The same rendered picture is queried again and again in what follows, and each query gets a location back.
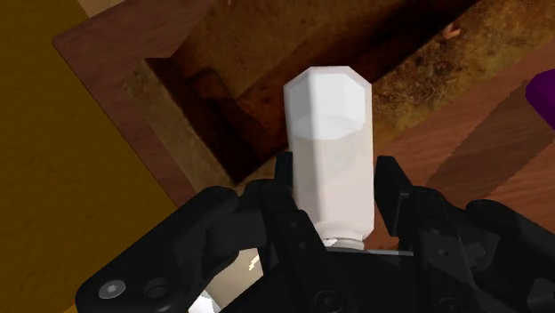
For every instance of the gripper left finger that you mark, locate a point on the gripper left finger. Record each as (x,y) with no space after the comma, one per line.
(186,251)

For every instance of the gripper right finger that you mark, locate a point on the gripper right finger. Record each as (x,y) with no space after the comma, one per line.
(451,242)

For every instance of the white bottle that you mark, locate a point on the white bottle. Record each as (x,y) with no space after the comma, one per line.
(330,156)

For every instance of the brown wooden table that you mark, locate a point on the brown wooden table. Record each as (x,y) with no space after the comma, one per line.
(490,147)

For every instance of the purple object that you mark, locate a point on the purple object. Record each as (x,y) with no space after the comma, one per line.
(543,96)

